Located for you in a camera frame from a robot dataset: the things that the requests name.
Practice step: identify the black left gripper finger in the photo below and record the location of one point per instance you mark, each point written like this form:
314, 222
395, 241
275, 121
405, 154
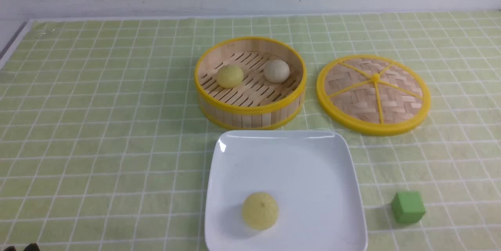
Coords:
32, 247

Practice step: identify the yellow steamed bun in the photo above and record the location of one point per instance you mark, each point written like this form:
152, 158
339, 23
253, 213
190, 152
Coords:
260, 211
229, 76

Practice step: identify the white steamed bun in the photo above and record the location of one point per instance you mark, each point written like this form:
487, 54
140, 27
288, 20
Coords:
276, 71

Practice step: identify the yellow steamed bun on plate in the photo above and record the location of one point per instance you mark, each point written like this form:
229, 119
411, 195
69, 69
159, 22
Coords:
260, 211

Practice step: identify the white square plate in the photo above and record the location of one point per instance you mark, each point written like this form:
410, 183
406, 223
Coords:
311, 176

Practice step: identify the green checkered tablecloth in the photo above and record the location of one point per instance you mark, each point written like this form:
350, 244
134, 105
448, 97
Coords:
104, 147

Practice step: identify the bamboo steamer basket yellow rim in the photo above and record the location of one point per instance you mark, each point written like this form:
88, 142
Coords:
255, 104

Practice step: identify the woven bamboo steamer lid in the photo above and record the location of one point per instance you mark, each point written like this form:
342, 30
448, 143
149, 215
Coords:
373, 95

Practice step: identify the green cube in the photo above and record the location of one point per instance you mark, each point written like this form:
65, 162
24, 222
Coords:
407, 207

